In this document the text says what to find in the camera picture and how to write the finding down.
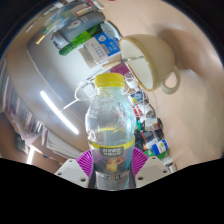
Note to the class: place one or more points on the blue and white carton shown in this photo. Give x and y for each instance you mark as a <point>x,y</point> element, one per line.
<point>103,46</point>

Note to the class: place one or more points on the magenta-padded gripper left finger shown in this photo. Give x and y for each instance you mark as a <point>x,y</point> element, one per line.
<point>83,165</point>

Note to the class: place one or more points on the small blue and white box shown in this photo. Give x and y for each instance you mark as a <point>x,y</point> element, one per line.
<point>161,147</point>

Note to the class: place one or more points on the cream ceramic mug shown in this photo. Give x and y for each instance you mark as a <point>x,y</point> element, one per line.
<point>156,56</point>

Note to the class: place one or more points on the magenta box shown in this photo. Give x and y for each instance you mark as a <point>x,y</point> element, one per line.
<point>119,71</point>

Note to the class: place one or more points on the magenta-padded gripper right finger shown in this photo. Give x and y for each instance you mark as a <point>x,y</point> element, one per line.
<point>141,163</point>

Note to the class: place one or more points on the grey water bottle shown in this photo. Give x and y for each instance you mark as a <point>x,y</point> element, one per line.
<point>78,23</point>

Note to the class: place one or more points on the dark green glass bottle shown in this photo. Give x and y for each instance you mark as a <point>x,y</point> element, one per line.
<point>80,40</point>

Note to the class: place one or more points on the clear yellow-capped drink bottle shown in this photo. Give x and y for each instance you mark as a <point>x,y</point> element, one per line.
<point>110,133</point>

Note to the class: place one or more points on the spoon in cream mug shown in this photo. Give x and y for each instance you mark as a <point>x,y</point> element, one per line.
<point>115,62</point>

